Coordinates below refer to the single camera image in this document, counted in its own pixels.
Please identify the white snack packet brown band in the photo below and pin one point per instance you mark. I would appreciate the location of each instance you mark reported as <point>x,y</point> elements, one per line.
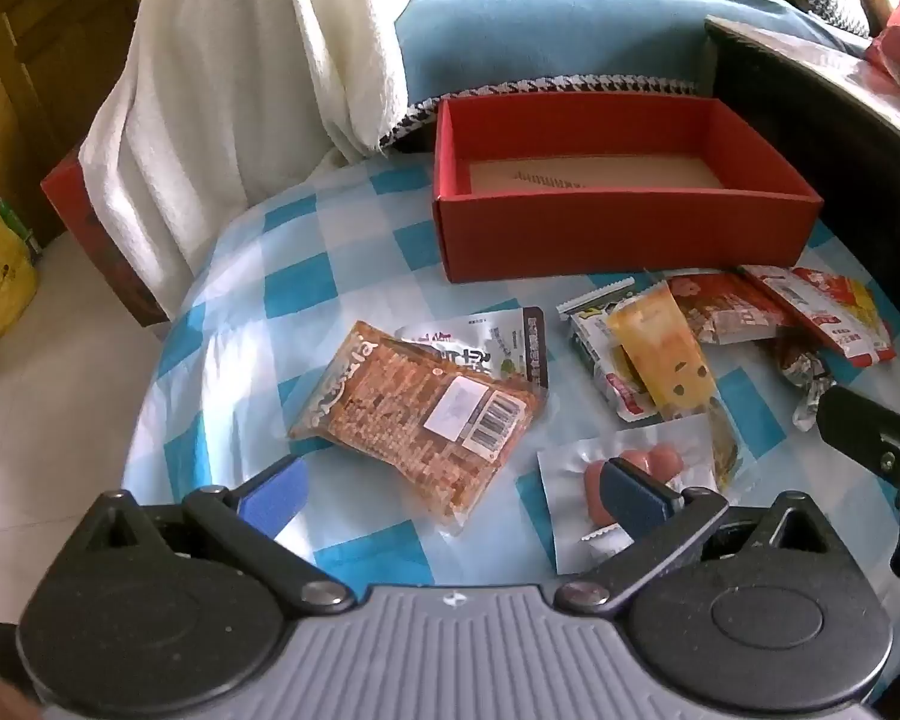
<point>495,337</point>

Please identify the clear sausage packet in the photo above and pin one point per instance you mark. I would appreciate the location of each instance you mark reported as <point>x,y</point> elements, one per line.
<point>570,480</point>

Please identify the wooden cabinet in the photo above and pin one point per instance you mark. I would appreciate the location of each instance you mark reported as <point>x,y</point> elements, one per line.
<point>30,52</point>

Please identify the brown foil snack packet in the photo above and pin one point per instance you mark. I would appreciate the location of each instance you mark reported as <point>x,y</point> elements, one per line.
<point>802,371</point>

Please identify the dark glossy table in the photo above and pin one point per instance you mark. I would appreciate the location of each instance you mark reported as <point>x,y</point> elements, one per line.
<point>795,127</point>

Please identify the orange-brown barcode snack packet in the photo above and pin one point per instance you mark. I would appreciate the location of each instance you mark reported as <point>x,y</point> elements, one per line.
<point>397,420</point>

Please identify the red-brown box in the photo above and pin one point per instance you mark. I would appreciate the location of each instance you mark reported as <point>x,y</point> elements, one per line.
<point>97,240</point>

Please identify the white green snack packet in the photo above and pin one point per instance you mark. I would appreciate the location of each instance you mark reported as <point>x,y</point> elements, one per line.
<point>592,345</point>

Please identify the red cardboard box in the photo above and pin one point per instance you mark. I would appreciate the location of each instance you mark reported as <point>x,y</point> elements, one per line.
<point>607,232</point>

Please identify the blue white checkered tablecloth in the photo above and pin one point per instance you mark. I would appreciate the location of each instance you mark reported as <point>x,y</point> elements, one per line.
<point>307,277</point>

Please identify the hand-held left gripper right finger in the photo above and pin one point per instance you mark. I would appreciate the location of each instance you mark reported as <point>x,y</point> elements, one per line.
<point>637,502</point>

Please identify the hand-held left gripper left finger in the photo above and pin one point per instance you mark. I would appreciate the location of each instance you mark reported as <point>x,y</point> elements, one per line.
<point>274,499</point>

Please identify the white towel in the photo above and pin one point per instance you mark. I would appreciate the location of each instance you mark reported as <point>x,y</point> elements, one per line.
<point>232,90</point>

